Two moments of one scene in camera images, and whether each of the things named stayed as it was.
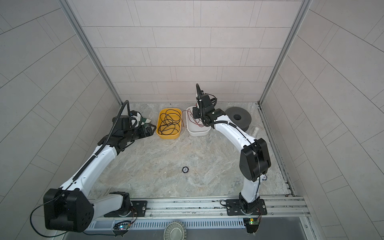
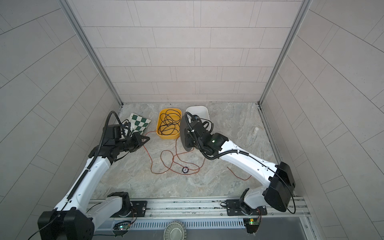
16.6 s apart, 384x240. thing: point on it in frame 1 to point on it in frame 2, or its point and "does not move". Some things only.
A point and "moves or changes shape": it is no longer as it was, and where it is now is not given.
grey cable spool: (240, 116) to (184, 125)
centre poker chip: (185, 169) does not move
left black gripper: (142, 128) to (136, 142)
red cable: (197, 121) moves or changes shape
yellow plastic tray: (169, 123) does not move
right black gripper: (196, 112) to (188, 137)
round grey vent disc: (175, 230) does not move
